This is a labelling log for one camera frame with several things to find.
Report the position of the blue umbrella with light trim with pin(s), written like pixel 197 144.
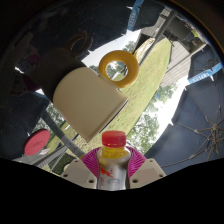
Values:
pixel 204 61

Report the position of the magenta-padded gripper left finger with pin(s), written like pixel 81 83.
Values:
pixel 78 173

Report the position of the red-capped clear drink bottle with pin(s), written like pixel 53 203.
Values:
pixel 113 166

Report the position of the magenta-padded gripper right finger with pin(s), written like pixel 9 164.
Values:
pixel 148 171

